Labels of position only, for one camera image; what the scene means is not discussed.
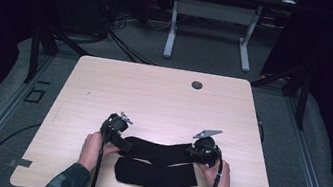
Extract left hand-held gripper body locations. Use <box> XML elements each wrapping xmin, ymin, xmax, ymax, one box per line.
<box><xmin>98</xmin><ymin>109</ymin><xmax>135</xmax><ymax>147</ymax></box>

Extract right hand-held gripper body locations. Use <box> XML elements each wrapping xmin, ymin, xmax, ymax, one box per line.
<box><xmin>188</xmin><ymin>126</ymin><xmax>226</xmax><ymax>170</ymax></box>

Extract person's left hand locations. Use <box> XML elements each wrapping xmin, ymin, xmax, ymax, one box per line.
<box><xmin>75</xmin><ymin>128</ymin><xmax>123</xmax><ymax>177</ymax></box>

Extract person's right hand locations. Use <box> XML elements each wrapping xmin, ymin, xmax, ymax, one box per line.
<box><xmin>193</xmin><ymin>155</ymin><xmax>238</xmax><ymax>187</ymax></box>

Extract desk with white legs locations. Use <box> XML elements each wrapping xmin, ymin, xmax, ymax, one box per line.
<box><xmin>143</xmin><ymin>0</ymin><xmax>301</xmax><ymax>78</ymax></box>

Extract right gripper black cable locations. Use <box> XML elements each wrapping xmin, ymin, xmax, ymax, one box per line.
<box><xmin>210</xmin><ymin>146</ymin><xmax>230</xmax><ymax>187</ymax></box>

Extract black cable beside table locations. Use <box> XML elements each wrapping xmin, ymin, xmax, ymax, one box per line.
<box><xmin>251</xmin><ymin>114</ymin><xmax>268</xmax><ymax>144</ymax></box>

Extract round grey cable grommet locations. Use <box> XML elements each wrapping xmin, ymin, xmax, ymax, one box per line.
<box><xmin>190</xmin><ymin>79</ymin><xmax>205</xmax><ymax>91</ymax></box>

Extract grey metal table bracket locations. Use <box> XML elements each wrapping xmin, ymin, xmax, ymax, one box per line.
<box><xmin>6</xmin><ymin>157</ymin><xmax>33</xmax><ymax>170</ymax></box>

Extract bundle of dark cables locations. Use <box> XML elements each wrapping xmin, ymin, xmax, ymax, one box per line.
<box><xmin>84</xmin><ymin>0</ymin><xmax>167</xmax><ymax>66</ymax></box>

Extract black metal frame stand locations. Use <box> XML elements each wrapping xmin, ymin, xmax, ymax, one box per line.
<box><xmin>244</xmin><ymin>57</ymin><xmax>314</xmax><ymax>131</ymax></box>
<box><xmin>23</xmin><ymin>22</ymin><xmax>95</xmax><ymax>93</ymax></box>

